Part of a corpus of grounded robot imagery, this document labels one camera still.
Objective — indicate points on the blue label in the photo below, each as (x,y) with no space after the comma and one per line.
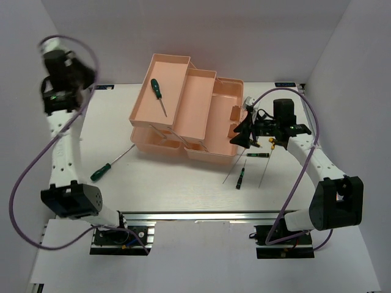
(285,84)
(105,87)

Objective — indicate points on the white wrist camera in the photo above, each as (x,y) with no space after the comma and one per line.
(49,45)
(249,104)

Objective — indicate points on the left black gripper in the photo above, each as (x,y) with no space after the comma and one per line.
(90,73)

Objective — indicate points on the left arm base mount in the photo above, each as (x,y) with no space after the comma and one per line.
(110,242)

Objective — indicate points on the pink plastic toolbox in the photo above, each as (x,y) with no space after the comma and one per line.
(202,111)

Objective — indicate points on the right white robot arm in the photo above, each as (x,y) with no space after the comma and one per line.
(338,198)

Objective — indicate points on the aluminium front rail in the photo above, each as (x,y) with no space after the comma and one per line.
(167,216)

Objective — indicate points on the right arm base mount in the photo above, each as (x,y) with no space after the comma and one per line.
(295,248)

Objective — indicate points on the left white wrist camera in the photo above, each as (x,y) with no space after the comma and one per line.
(49,45)

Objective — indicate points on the small green precision screwdriver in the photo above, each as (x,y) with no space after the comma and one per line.
(240,179)

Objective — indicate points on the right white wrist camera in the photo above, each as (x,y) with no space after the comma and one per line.
(249,104)

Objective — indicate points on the small green precision screwdriver horizontal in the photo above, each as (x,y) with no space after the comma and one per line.
(261,155)

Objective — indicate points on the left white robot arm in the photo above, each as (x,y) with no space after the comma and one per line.
(69,195)

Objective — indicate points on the right blue label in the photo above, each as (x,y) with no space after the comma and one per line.
(285,84)

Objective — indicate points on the green screwdriver short shaft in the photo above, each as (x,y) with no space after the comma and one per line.
(156,89)

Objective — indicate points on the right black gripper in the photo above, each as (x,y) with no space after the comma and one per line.
(245,127)

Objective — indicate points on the yellow black T-handle key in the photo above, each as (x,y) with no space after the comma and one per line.
(256,143)
(271,149)

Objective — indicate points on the green screwdriver long shaft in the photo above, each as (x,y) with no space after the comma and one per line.
(98,174)

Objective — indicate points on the left blue label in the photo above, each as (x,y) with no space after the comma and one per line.
(105,87)

